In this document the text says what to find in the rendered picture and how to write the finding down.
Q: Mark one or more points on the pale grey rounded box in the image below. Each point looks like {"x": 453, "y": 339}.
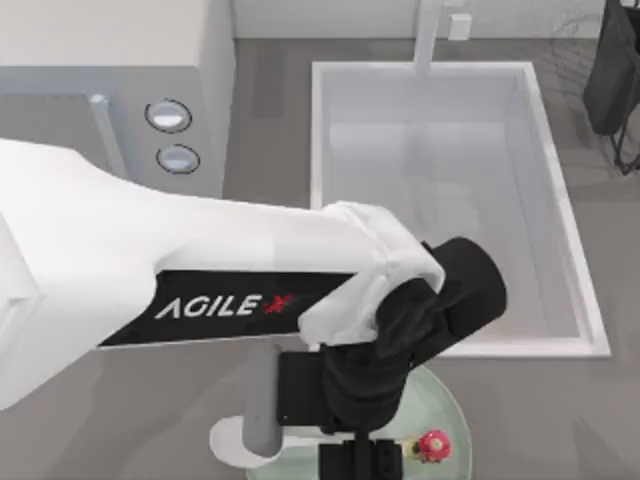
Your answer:
{"x": 261, "y": 400}

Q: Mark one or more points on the small red toy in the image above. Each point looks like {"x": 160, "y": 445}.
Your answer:
{"x": 434, "y": 443}

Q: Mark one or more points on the round glass plate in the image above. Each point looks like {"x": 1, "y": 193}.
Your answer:
{"x": 440, "y": 400}

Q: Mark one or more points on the small round microwave knob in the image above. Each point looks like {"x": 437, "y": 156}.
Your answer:
{"x": 177, "y": 158}

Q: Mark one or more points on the white sink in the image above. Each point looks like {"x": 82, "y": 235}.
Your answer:
{"x": 450, "y": 150}

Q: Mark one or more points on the large round microwave knob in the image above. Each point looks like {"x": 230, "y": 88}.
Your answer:
{"x": 168, "y": 116}

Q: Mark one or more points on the pale microwave oven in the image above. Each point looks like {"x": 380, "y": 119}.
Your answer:
{"x": 212, "y": 90}

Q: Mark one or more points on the grey microwave door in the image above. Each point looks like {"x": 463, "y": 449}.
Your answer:
{"x": 50, "y": 117}

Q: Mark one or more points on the tall white tap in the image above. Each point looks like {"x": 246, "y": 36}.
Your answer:
{"x": 425, "y": 40}

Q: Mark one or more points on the black chair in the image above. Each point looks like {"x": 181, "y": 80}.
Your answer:
{"x": 612, "y": 75}

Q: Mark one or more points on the small white wall box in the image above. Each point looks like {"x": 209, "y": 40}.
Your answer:
{"x": 458, "y": 26}

